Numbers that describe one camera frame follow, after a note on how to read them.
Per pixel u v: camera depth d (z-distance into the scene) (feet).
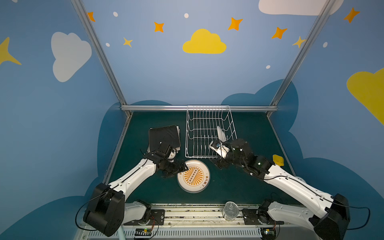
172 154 2.61
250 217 2.44
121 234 2.25
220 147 2.03
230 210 2.36
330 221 1.24
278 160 3.10
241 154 1.84
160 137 3.32
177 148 3.21
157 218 2.42
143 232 2.40
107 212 1.32
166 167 2.31
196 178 2.82
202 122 3.76
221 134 2.95
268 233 2.40
